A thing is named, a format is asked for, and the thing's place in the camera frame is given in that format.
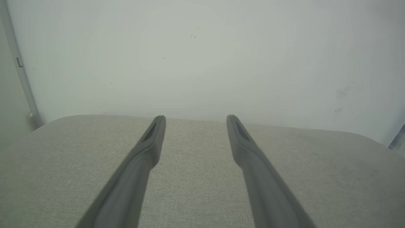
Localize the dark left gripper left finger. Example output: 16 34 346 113
76 115 167 228

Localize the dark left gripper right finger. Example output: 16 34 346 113
226 114 317 228

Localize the white wall conduit pipe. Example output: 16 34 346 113
0 0 43 131

